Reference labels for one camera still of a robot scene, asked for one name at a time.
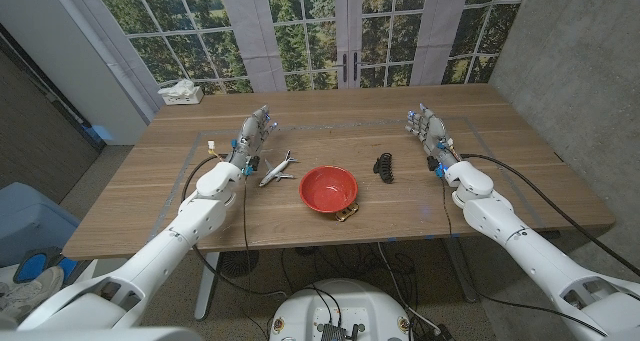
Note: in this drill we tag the grey table leg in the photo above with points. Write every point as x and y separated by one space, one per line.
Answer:
462 276

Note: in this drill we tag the white toy airplane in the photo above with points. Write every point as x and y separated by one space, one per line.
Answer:
276 172

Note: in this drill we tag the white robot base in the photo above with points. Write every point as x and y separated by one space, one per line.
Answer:
340 306

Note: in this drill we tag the gold toy car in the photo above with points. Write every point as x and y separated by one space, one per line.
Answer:
347 214

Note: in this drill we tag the black round fan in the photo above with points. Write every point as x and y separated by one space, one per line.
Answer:
240 263

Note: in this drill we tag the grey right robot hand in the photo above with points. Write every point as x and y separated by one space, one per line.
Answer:
432 128

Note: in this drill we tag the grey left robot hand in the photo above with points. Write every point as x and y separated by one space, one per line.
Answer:
250 136

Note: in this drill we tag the white table leg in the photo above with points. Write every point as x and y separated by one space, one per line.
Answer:
206 286

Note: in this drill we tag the white tissue box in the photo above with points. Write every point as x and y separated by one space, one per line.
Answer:
182 95

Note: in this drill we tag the blue black pad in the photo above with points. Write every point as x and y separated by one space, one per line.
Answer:
32 267

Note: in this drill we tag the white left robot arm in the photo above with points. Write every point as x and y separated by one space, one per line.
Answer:
200 216

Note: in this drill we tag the red bowl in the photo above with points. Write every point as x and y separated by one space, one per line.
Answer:
328 188

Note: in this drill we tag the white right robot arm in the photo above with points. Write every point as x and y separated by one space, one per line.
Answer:
500 216

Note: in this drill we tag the white sneaker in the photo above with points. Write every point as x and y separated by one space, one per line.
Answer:
25 293

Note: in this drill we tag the printed window backdrop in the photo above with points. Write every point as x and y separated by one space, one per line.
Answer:
310 31

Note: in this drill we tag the black hair claw clip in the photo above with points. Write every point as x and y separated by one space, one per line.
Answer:
384 168

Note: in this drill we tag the blue-grey container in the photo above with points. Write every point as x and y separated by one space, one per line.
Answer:
30 221

